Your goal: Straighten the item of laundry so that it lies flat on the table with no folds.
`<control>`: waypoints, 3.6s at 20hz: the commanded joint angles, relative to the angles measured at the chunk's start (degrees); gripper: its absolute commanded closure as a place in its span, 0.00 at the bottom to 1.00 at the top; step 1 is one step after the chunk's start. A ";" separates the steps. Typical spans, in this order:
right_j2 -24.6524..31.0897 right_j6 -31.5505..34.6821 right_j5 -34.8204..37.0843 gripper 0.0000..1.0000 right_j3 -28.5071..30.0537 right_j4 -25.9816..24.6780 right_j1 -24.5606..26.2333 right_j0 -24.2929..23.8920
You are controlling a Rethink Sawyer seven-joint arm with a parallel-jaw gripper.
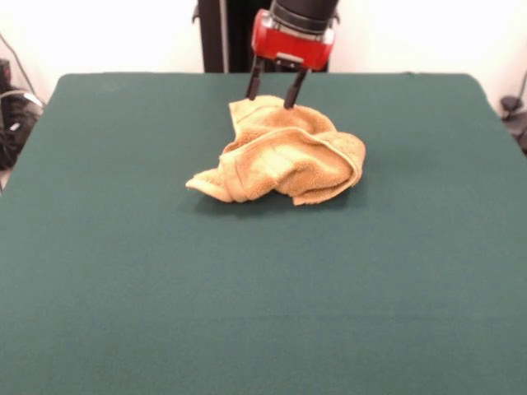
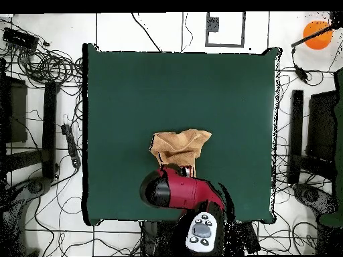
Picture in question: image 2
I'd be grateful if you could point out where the yellow terry towel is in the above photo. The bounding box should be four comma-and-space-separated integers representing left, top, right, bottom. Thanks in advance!
149, 128, 212, 178

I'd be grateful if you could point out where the dark flat panel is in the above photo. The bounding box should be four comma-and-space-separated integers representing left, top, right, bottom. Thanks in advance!
0, 76, 28, 144
305, 90, 339, 161

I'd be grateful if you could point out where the dark green table cloth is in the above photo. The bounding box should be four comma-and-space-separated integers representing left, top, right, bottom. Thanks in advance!
82, 42, 281, 227

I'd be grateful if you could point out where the black power strip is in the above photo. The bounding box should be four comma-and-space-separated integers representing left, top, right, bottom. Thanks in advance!
60, 123, 82, 169
235, 221, 261, 255

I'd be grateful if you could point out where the black stand bar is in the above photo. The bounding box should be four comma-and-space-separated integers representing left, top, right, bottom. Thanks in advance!
42, 81, 60, 179
287, 89, 304, 185

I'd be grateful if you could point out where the grey stand base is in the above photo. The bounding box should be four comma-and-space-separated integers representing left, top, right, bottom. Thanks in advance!
0, 176, 53, 256
292, 183, 339, 216

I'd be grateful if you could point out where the grey square tape outline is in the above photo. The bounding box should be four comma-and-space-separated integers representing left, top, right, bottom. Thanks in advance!
205, 11, 246, 48

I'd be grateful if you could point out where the black power adapter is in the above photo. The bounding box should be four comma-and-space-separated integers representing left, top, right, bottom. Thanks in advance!
293, 65, 309, 82

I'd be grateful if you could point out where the black rod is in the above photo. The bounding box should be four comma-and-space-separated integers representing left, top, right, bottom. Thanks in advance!
291, 22, 343, 48

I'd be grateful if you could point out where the orange ball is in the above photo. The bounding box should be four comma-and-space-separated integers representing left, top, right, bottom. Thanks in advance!
302, 20, 334, 51

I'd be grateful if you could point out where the black electronics box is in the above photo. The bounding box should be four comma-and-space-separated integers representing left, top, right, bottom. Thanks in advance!
2, 27, 40, 50

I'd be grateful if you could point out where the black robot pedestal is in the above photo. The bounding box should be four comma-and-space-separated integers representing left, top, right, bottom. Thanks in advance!
140, 220, 183, 256

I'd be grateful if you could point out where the tangle of black cables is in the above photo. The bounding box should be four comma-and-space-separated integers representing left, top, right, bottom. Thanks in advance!
15, 39, 84, 89

